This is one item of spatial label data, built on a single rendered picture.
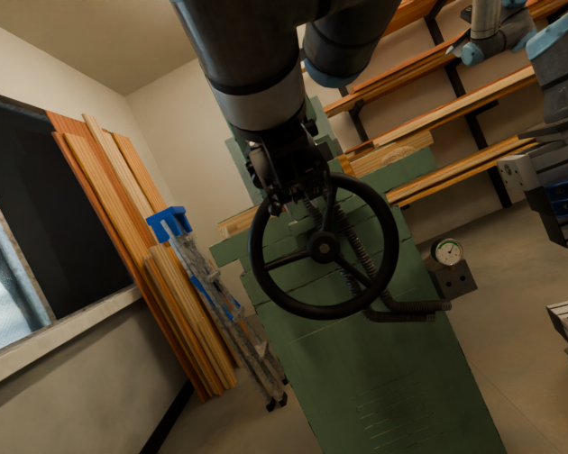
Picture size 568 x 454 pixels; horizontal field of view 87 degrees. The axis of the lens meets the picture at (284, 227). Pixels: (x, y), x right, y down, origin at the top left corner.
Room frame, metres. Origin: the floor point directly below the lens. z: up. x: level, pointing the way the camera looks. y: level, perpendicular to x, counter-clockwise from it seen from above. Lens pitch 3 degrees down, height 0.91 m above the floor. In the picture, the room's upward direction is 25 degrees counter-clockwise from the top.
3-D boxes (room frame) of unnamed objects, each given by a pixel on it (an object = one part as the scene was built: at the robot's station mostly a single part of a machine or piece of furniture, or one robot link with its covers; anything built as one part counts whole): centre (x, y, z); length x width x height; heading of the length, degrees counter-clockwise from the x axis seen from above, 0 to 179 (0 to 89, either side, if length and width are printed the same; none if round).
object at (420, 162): (0.81, -0.11, 0.87); 0.61 x 0.30 x 0.06; 87
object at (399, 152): (0.81, -0.35, 0.91); 0.12 x 0.09 x 0.03; 177
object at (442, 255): (0.69, -0.32, 0.65); 0.06 x 0.04 x 0.08; 87
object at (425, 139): (0.91, -0.23, 0.92); 0.55 x 0.02 x 0.04; 87
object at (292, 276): (1.04, -0.08, 0.76); 0.57 x 0.45 x 0.09; 177
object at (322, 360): (1.04, -0.07, 0.35); 0.58 x 0.45 x 0.71; 177
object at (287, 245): (0.86, -0.07, 0.82); 0.40 x 0.21 x 0.04; 87
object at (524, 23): (1.02, -0.97, 1.12); 0.11 x 0.08 x 0.11; 83
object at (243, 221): (0.93, -0.11, 0.92); 0.60 x 0.02 x 0.05; 87
